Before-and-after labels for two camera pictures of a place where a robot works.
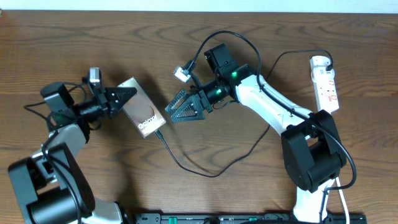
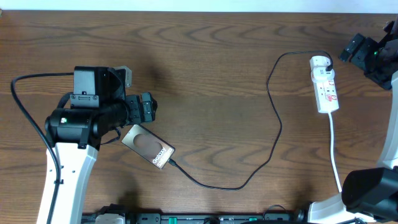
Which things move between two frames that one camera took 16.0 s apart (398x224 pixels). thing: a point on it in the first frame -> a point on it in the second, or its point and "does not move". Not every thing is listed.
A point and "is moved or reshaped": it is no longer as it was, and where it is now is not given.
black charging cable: (260, 137) -> (330, 68)
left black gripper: (104, 101) -> (134, 109)
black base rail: (241, 218) does not move
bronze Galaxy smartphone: (141, 109) is moved or reshaped
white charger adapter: (319, 63) does not move
